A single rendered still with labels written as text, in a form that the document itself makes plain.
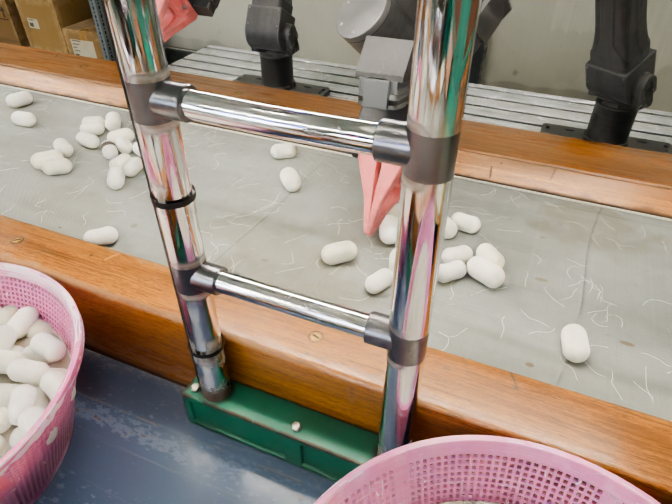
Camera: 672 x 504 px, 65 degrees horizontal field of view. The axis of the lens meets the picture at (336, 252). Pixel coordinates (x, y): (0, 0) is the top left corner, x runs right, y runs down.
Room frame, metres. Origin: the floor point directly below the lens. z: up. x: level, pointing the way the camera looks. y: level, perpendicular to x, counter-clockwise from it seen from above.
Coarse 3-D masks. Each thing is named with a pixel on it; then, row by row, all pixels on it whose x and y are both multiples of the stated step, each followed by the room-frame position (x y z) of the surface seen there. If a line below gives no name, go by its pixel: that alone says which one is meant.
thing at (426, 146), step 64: (128, 0) 0.26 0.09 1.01; (448, 0) 0.20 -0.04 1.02; (128, 64) 0.26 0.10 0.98; (448, 64) 0.20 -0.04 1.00; (256, 128) 0.23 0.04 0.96; (320, 128) 0.22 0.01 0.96; (384, 128) 0.21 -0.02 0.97; (448, 128) 0.20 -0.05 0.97; (192, 192) 0.27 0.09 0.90; (448, 192) 0.20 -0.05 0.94; (192, 256) 0.26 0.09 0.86; (192, 320) 0.26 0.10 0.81; (320, 320) 0.22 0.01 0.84; (384, 320) 0.21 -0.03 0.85; (192, 384) 0.27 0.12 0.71; (384, 384) 0.21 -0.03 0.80; (256, 448) 0.24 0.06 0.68; (320, 448) 0.21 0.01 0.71; (384, 448) 0.20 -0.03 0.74
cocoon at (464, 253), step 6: (462, 246) 0.40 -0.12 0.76; (444, 252) 0.40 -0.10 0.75; (450, 252) 0.39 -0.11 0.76; (456, 252) 0.39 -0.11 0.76; (462, 252) 0.39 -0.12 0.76; (468, 252) 0.39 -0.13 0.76; (444, 258) 0.39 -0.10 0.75; (450, 258) 0.39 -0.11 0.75; (456, 258) 0.39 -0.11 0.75; (462, 258) 0.39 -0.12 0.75; (468, 258) 0.39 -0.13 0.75
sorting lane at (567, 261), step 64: (0, 128) 0.70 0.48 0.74; (64, 128) 0.70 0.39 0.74; (192, 128) 0.70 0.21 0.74; (0, 192) 0.53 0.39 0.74; (64, 192) 0.53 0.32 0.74; (128, 192) 0.53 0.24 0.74; (256, 192) 0.53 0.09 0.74; (320, 192) 0.53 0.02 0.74; (512, 192) 0.53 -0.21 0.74; (256, 256) 0.41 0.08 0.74; (320, 256) 0.41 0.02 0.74; (384, 256) 0.41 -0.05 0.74; (512, 256) 0.41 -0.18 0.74; (576, 256) 0.41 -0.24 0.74; (640, 256) 0.41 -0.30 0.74; (448, 320) 0.32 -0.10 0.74; (512, 320) 0.32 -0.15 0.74; (576, 320) 0.32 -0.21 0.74; (640, 320) 0.32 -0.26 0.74; (576, 384) 0.25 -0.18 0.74; (640, 384) 0.25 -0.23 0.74
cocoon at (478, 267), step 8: (480, 256) 0.38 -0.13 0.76; (472, 264) 0.37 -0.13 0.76; (480, 264) 0.37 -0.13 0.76; (488, 264) 0.37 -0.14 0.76; (472, 272) 0.37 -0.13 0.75; (480, 272) 0.37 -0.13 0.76; (488, 272) 0.36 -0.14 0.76; (496, 272) 0.36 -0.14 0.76; (480, 280) 0.36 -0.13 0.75; (488, 280) 0.36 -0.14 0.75; (496, 280) 0.36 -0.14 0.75
